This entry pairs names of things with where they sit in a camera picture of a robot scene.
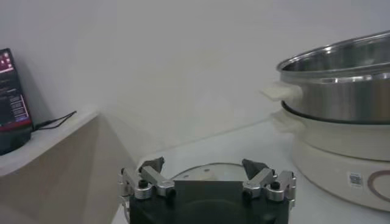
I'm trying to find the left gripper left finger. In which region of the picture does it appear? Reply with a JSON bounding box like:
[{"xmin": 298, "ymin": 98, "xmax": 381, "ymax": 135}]
[{"xmin": 118, "ymin": 156, "xmax": 177, "ymax": 201}]

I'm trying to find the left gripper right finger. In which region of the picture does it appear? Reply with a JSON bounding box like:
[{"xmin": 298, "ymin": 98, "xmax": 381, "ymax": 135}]
[{"xmin": 242, "ymin": 158, "xmax": 297, "ymax": 211}]

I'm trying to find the round glass pot lid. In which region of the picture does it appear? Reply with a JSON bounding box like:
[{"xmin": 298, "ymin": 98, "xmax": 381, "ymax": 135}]
[{"xmin": 169, "ymin": 162, "xmax": 244, "ymax": 183}]

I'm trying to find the stainless steel steamer basket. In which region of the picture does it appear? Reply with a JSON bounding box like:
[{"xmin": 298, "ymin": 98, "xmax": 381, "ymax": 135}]
[{"xmin": 260, "ymin": 30, "xmax": 390, "ymax": 125}]

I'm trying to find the cream electric cooker base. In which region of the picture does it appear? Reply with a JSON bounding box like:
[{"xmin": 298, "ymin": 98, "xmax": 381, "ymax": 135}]
[{"xmin": 269, "ymin": 102, "xmax": 390, "ymax": 213}]

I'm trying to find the black laptop with dark screen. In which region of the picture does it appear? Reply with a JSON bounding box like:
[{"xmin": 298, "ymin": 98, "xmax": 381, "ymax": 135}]
[{"xmin": 0, "ymin": 47, "xmax": 34, "ymax": 156}]

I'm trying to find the black laptop cable with plug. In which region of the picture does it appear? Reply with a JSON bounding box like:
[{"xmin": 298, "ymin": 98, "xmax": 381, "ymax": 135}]
[{"xmin": 32, "ymin": 110, "xmax": 77, "ymax": 132}]

